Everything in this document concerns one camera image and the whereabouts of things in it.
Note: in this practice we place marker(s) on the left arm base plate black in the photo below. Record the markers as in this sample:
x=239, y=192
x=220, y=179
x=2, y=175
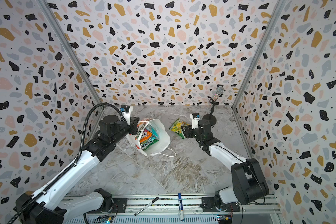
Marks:
x=112, y=206

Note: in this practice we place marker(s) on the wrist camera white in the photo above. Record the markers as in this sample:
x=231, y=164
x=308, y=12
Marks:
x=126, y=112
x=195, y=118

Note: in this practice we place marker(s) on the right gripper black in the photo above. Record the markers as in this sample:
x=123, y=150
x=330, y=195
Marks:
x=187, y=131

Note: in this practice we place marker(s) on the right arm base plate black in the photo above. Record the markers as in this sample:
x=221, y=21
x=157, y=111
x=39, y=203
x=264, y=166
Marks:
x=213, y=204

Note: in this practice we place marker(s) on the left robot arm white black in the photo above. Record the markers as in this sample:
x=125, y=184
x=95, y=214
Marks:
x=45, y=206

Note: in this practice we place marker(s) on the microphone on black stand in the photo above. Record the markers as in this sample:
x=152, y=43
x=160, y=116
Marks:
x=213, y=101

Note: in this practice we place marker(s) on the yellow green snack packet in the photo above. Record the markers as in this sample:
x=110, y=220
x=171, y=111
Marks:
x=176, y=127

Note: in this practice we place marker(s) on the blue white marker pen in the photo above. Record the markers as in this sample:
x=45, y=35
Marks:
x=180, y=202

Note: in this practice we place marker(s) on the right circuit board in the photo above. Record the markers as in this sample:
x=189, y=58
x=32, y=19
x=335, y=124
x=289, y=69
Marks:
x=224, y=219

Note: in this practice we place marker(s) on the aluminium mounting rail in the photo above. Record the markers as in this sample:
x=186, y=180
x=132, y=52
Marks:
x=166, y=211

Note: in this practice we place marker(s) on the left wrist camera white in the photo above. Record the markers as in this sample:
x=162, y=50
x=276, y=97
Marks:
x=126, y=112

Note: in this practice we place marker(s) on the white paper bag red flowers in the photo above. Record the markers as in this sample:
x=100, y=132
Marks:
x=159, y=148

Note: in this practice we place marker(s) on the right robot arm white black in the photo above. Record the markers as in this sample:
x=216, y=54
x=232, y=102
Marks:
x=248, y=181

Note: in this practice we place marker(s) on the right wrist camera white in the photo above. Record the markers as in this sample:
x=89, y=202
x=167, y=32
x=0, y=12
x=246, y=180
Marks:
x=195, y=118

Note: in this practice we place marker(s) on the left circuit board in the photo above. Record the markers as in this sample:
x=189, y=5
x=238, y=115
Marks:
x=104, y=220

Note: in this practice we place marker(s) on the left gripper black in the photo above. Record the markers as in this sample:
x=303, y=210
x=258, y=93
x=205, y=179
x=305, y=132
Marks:
x=133, y=122

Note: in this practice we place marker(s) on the circuit board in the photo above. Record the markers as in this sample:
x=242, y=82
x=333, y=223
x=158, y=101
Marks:
x=104, y=220
x=224, y=219

